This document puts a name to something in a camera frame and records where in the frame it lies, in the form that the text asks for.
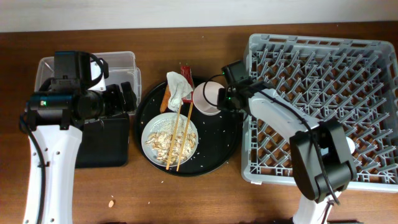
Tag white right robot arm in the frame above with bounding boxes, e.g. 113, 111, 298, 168
217, 82, 357, 223

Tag small peanut on table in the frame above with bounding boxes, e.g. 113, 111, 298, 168
108, 200, 114, 208

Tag orange carrot stick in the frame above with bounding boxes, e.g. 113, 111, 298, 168
160, 85, 171, 113

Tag grey plate with rice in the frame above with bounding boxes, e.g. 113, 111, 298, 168
141, 113, 198, 167

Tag crumpled white napkin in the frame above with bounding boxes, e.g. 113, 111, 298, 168
167, 72, 193, 112

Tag clear plastic bin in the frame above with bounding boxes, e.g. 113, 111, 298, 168
27, 52, 140, 119

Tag black rectangular tray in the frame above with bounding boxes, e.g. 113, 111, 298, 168
75, 113, 130, 169

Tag grey dishwasher rack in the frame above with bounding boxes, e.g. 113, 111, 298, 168
244, 34, 397, 193

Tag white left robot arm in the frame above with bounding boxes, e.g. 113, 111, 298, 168
20, 78, 136, 223

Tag light blue cup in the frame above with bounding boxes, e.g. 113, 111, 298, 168
346, 137, 356, 154

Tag red snack wrapper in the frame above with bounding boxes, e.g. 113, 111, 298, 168
180, 65, 195, 103

